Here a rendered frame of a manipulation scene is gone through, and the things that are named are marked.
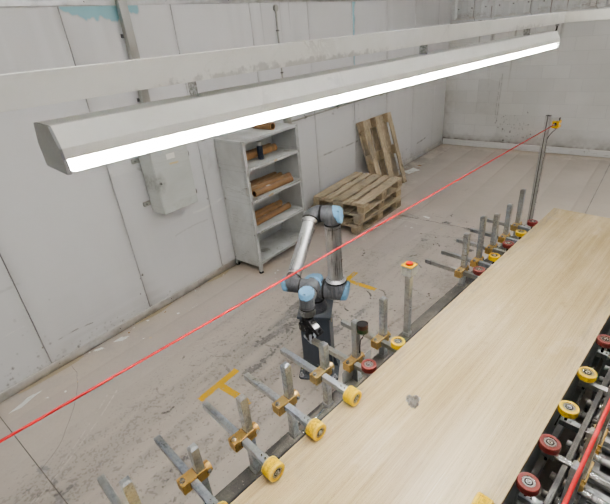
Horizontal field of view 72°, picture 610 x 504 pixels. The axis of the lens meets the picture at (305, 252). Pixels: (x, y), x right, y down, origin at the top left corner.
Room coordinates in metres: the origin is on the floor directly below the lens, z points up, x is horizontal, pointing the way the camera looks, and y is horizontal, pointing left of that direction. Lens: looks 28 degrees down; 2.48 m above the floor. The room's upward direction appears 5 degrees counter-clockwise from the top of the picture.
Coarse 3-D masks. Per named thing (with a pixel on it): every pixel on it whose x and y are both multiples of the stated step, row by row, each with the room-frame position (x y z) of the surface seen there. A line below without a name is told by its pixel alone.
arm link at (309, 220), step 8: (312, 208) 2.60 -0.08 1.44; (304, 216) 2.56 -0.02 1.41; (312, 216) 2.55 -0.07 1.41; (304, 224) 2.51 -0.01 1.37; (312, 224) 2.52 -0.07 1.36; (304, 232) 2.45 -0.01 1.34; (312, 232) 2.48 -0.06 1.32; (304, 240) 2.39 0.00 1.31; (296, 248) 2.35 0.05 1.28; (304, 248) 2.35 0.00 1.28; (296, 256) 2.29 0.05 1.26; (304, 256) 2.30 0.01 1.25; (296, 264) 2.24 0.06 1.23; (288, 272) 2.20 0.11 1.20; (288, 280) 2.14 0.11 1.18; (296, 280) 2.13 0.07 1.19; (288, 288) 2.11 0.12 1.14; (296, 288) 2.10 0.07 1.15
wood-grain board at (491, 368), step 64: (512, 256) 2.65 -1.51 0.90; (576, 256) 2.56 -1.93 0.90; (448, 320) 1.98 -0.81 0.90; (512, 320) 1.93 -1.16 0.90; (576, 320) 1.87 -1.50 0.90; (384, 384) 1.53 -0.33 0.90; (448, 384) 1.49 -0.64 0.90; (512, 384) 1.45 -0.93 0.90; (320, 448) 1.20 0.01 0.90; (384, 448) 1.17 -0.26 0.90; (448, 448) 1.15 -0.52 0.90; (512, 448) 1.12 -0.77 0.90
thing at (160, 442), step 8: (160, 440) 1.27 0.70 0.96; (160, 448) 1.24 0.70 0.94; (168, 448) 1.23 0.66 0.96; (168, 456) 1.19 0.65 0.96; (176, 456) 1.18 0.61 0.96; (176, 464) 1.14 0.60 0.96; (184, 464) 1.14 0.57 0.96; (184, 472) 1.11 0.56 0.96; (200, 488) 1.03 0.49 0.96; (200, 496) 1.01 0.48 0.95; (208, 496) 1.00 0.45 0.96
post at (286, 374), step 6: (282, 366) 1.44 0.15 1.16; (288, 366) 1.44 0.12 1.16; (282, 372) 1.44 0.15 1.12; (288, 372) 1.44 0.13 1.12; (282, 378) 1.45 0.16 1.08; (288, 378) 1.43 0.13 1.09; (288, 384) 1.43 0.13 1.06; (288, 390) 1.43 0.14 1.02; (288, 396) 1.43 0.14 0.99; (288, 414) 1.44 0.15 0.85; (288, 420) 1.45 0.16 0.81; (294, 420) 1.43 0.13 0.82; (294, 426) 1.43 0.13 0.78; (294, 432) 1.43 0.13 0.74
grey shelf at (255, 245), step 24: (216, 144) 4.56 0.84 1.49; (240, 144) 4.31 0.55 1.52; (264, 144) 5.15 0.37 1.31; (288, 144) 5.08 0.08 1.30; (240, 168) 4.35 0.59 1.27; (264, 168) 5.11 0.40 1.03; (288, 168) 5.10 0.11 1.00; (240, 192) 4.39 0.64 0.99; (288, 192) 5.13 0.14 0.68; (240, 216) 4.44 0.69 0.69; (288, 216) 4.73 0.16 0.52; (240, 240) 4.48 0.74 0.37; (264, 240) 4.92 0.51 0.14; (288, 240) 4.85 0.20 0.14
